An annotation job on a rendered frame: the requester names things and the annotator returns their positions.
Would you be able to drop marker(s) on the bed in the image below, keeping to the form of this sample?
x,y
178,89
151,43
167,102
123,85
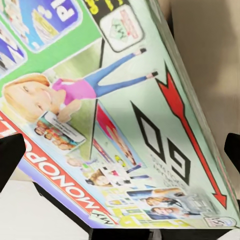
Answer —
x,y
207,35

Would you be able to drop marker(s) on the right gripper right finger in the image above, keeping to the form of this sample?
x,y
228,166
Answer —
x,y
232,149

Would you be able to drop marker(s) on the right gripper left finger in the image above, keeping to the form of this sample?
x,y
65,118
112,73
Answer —
x,y
12,149

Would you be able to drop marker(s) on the board game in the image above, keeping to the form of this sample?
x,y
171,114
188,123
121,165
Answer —
x,y
112,125

